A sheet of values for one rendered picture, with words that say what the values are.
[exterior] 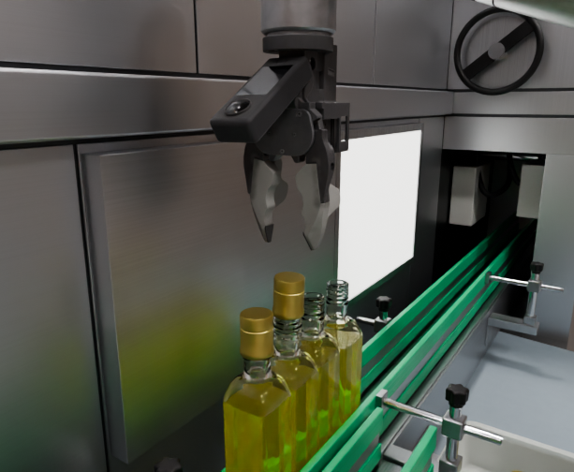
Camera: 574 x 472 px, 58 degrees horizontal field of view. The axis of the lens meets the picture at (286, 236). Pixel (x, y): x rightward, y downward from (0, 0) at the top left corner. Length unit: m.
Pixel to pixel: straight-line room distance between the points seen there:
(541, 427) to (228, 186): 0.81
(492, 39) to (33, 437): 1.32
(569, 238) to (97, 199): 1.22
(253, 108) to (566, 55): 1.10
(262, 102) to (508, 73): 1.08
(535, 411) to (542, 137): 0.67
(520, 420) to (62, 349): 0.90
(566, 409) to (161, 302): 0.92
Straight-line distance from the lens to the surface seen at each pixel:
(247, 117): 0.45
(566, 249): 1.51
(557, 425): 1.20
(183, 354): 0.64
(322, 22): 0.52
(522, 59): 1.48
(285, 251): 0.77
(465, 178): 1.64
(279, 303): 0.56
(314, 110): 0.51
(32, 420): 0.58
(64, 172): 0.53
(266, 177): 0.54
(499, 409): 1.21
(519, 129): 1.48
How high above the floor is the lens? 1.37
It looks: 15 degrees down
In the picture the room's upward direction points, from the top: straight up
